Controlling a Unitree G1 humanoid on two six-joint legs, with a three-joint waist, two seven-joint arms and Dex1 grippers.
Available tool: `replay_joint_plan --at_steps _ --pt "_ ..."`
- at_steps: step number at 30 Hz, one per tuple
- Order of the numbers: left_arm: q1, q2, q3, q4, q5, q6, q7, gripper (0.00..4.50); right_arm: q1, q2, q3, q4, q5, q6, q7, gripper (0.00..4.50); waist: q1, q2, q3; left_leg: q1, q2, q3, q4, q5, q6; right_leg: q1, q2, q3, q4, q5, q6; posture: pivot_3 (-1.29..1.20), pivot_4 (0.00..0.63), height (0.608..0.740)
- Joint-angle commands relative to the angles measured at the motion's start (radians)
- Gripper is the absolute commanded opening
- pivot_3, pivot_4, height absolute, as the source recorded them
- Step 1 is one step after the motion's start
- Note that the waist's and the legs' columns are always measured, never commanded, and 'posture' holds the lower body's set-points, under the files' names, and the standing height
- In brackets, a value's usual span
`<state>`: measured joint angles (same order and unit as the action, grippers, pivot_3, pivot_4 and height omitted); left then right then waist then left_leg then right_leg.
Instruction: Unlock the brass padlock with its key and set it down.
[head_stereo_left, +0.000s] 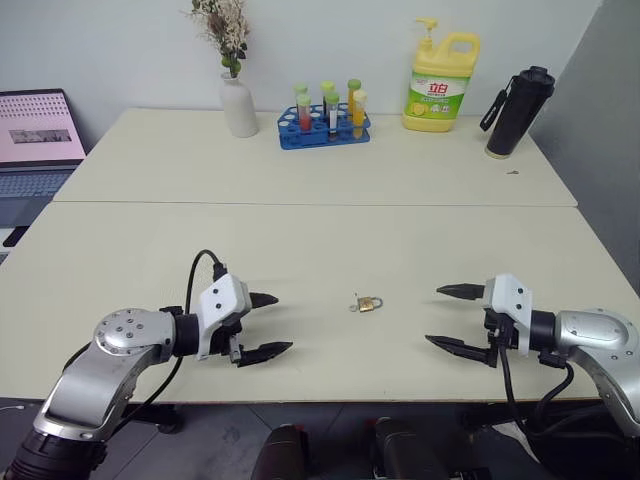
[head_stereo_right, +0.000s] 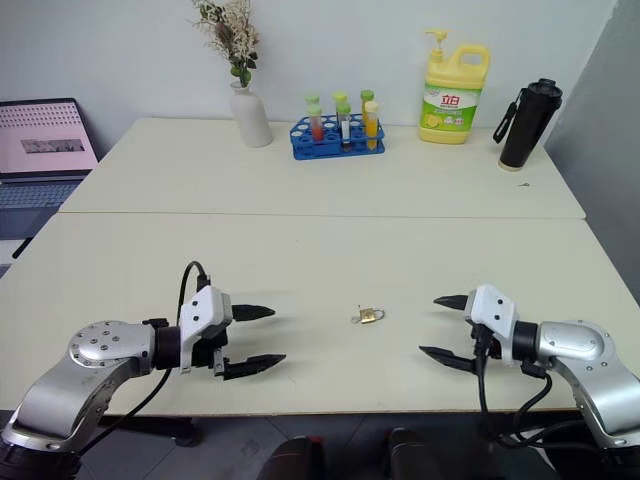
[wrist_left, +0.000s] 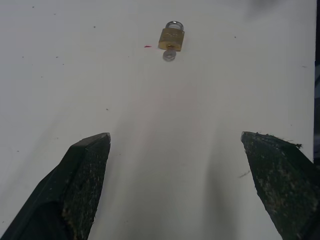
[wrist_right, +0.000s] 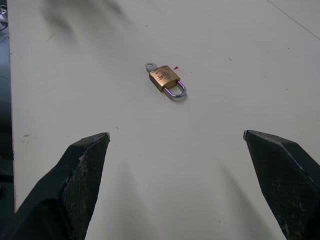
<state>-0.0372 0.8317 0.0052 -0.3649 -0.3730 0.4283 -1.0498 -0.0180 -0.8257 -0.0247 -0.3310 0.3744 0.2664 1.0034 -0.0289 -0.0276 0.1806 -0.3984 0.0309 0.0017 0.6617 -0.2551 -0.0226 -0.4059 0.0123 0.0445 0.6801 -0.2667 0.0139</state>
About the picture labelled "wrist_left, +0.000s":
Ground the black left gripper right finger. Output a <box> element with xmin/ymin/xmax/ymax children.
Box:
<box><xmin>240</xmin><ymin>131</ymin><xmax>320</xmax><ymax>240</ymax></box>

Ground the brass padlock with steel shackle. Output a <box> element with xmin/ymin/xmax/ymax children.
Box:
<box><xmin>157</xmin><ymin>20</ymin><xmax>186</xmax><ymax>52</ymax></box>

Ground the small silver key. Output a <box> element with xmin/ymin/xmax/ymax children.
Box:
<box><xmin>162</xmin><ymin>49</ymin><xmax>176</xmax><ymax>62</ymax></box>

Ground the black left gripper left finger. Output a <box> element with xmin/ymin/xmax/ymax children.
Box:
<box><xmin>0</xmin><ymin>132</ymin><xmax>112</xmax><ymax>240</ymax></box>

